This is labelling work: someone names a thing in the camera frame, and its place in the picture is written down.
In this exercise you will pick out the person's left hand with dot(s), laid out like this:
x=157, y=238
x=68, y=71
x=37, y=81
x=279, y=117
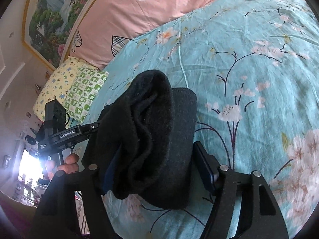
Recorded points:
x=70, y=166

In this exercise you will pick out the light blue floral bedsheet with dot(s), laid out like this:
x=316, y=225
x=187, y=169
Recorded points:
x=253, y=65

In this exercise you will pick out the yellow green patterned pillow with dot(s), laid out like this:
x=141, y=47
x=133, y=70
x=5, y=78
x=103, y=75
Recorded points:
x=75, y=84

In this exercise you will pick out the black pants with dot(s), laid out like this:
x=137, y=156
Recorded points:
x=151, y=126

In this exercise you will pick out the pink quilt with plaid hearts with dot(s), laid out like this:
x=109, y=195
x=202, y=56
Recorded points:
x=110, y=24

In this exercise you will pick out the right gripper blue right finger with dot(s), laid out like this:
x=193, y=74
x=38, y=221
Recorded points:
x=207, y=166

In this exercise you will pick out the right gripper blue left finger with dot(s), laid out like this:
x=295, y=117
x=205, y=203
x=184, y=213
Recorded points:
x=108, y=175

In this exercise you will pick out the gold framed landscape painting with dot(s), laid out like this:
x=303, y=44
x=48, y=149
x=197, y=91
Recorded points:
x=48, y=27

